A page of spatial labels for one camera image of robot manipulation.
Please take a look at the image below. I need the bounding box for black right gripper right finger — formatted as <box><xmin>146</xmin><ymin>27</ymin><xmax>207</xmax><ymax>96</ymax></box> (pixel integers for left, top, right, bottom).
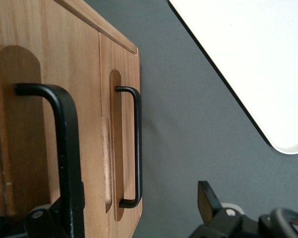
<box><xmin>188</xmin><ymin>180</ymin><xmax>262</xmax><ymax>238</ymax></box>

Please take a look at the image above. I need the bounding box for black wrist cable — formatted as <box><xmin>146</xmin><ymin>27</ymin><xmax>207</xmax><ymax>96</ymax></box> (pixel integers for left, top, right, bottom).
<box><xmin>259</xmin><ymin>207</ymin><xmax>298</xmax><ymax>238</ymax></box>

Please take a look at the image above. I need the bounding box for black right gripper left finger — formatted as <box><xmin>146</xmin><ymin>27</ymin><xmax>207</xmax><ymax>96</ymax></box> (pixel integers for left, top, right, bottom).
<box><xmin>24</xmin><ymin>197</ymin><xmax>72</xmax><ymax>238</ymax></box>

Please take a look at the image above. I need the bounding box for white rectangular tray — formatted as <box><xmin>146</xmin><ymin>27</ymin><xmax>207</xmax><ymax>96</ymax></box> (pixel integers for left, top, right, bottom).
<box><xmin>168</xmin><ymin>0</ymin><xmax>298</xmax><ymax>155</ymax></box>

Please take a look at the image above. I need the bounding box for wooden drawer small black handle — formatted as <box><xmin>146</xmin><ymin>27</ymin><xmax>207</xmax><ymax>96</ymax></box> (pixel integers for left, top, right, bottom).
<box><xmin>98</xmin><ymin>32</ymin><xmax>143</xmax><ymax>238</ymax></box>

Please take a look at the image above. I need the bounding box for wooden drawer large black handle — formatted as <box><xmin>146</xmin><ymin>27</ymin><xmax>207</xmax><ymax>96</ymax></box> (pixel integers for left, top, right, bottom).
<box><xmin>0</xmin><ymin>0</ymin><xmax>107</xmax><ymax>238</ymax></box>

